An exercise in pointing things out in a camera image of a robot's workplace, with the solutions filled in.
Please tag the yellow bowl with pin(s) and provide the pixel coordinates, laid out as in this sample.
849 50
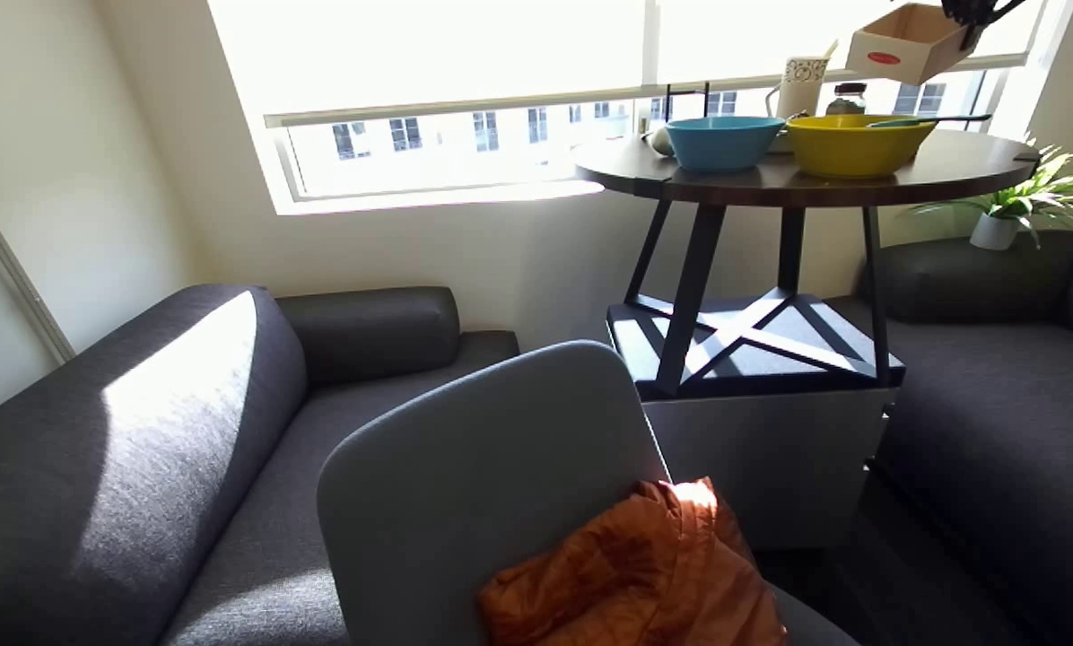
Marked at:
857 150

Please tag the round dark wooden table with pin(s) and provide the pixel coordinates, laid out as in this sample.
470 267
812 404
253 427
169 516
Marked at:
978 151

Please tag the white printed cup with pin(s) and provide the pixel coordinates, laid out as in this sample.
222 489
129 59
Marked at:
802 86

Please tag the potted green plant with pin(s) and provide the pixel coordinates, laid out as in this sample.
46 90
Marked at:
994 231

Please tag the wooden utensil in cup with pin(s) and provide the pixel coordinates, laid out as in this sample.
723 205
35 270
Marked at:
831 50

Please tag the black metal frame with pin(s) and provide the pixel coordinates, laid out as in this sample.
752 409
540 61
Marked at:
685 86

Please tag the glass jar black lid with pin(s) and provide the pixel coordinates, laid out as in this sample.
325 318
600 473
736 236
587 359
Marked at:
849 103

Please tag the blue bowl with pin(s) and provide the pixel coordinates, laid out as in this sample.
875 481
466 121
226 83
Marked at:
723 145

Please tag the orange cloth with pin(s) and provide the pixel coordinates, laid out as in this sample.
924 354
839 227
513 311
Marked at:
642 577

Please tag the brown cardboard box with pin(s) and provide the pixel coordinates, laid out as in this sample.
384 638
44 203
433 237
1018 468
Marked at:
906 42

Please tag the grey chair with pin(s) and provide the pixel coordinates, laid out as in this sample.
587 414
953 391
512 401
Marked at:
485 479

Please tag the dark grey sofa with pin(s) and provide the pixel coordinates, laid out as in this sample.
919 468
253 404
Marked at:
1003 419
141 479

